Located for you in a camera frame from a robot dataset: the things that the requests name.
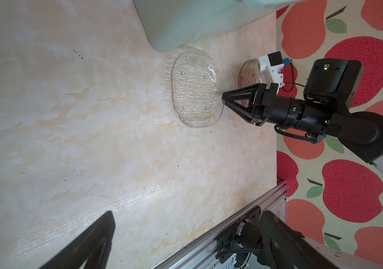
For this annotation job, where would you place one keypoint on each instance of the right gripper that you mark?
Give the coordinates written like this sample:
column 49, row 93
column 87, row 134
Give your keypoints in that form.
column 324, row 110

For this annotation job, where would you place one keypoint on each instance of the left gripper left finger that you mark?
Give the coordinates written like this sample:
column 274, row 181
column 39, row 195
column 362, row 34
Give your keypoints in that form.
column 90, row 250

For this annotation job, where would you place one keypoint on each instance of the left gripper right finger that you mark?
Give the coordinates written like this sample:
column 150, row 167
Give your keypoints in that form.
column 283, row 248

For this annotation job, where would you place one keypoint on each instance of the grey glass plate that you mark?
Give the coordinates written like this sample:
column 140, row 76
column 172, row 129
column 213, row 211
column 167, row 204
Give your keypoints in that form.
column 249, row 74

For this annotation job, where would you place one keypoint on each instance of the clear glass plate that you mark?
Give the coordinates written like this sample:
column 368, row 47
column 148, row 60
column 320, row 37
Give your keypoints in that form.
column 195, row 84

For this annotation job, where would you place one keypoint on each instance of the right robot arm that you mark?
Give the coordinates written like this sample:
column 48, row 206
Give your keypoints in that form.
column 371, row 153

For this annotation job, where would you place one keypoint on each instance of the mint green plastic bin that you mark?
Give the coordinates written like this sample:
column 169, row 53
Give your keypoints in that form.
column 174, row 23

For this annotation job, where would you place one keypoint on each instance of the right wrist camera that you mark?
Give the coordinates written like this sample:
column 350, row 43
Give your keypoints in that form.
column 271, row 66

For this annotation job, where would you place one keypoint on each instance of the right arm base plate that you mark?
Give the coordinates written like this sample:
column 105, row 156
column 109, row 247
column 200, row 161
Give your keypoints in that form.
column 243, row 233

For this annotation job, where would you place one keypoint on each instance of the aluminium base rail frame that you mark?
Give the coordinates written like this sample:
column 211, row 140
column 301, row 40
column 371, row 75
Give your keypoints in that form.
column 201, row 253

